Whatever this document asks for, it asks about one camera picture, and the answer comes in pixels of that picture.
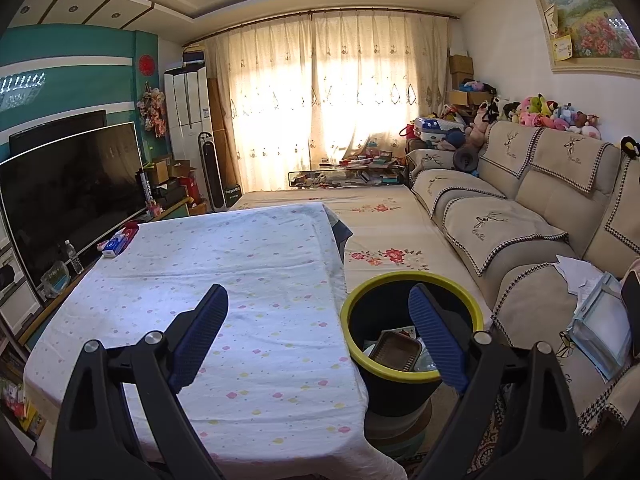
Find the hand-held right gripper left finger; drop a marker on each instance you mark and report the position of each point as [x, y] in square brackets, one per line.
[197, 340]

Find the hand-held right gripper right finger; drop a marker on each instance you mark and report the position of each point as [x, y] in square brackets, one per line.
[437, 340]

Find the brown plastic tray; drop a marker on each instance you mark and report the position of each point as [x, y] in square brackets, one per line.
[392, 347]

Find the black yellow-rimmed trash bin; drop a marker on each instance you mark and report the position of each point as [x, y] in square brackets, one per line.
[370, 320]

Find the table with dotted white cloth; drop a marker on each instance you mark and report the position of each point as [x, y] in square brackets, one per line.
[260, 310]

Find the beige floral bed sheet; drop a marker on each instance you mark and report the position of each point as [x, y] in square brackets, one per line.
[380, 230]

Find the blue white tissue pack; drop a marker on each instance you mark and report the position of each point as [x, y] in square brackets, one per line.
[116, 245]

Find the red box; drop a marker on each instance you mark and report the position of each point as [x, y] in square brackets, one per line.
[130, 227]

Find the grey cloth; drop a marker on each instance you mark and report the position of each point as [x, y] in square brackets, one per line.
[342, 235]

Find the clear water bottle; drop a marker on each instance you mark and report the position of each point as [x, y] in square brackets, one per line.
[74, 260]

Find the black printed box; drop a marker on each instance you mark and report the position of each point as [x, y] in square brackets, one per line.
[234, 194]

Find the wooden television cabinet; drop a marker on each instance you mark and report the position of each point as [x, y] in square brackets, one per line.
[47, 322]

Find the red container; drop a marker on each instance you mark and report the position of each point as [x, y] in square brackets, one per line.
[195, 189]

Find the glass ashtray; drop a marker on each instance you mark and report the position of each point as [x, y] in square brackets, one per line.
[55, 280]

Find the white papers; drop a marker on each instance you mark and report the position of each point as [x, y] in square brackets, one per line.
[580, 272]

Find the black white printed tube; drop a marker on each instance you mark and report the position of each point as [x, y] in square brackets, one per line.
[145, 187]

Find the black tower fan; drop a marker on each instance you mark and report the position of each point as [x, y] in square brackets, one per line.
[211, 170]

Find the brown cardboard box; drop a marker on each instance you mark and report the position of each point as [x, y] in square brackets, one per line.
[467, 98]
[460, 64]
[158, 171]
[182, 169]

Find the grey neck pillow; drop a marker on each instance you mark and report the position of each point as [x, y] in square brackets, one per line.
[465, 160]

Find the white drawer cabinet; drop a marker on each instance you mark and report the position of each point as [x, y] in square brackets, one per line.
[15, 305]

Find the stack of colourful books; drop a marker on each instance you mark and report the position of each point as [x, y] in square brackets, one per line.
[20, 400]

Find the glass coffee table with clutter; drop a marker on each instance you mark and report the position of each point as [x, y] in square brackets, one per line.
[370, 162]

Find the large curved television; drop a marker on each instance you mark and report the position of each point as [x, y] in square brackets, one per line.
[65, 195]

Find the white blue starred bag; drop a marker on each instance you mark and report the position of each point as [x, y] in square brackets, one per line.
[430, 127]

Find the brown cardboard sheet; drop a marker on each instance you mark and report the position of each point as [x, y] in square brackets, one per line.
[220, 125]

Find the pink artificial flowers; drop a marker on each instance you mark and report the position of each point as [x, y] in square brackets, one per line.
[152, 107]

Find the white standing air conditioner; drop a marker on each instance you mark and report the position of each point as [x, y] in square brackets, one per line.
[187, 100]

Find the row of plush toys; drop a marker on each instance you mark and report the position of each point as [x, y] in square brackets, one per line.
[535, 112]

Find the cream embroidered curtain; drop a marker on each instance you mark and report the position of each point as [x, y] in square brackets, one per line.
[380, 85]
[260, 100]

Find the black flat television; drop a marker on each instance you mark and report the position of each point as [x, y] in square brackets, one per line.
[60, 127]

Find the black plush toy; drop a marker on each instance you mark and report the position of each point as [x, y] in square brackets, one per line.
[630, 146]

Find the dark blue box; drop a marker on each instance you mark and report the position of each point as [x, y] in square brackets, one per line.
[194, 56]

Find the cream greeting card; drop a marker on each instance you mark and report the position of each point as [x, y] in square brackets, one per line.
[562, 49]

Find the brown curtain rod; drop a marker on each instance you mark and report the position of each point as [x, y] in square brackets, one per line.
[260, 20]

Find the framed flower painting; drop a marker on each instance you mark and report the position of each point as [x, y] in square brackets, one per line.
[595, 20]

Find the red round wall decoration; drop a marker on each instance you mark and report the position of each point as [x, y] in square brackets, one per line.
[146, 65]

